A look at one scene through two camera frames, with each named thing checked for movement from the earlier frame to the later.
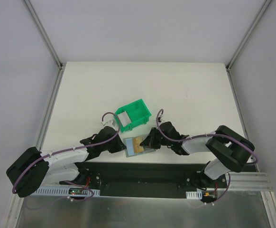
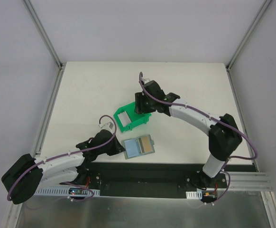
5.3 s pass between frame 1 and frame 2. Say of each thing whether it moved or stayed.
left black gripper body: stayed
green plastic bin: stayed
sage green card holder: stayed
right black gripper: moved
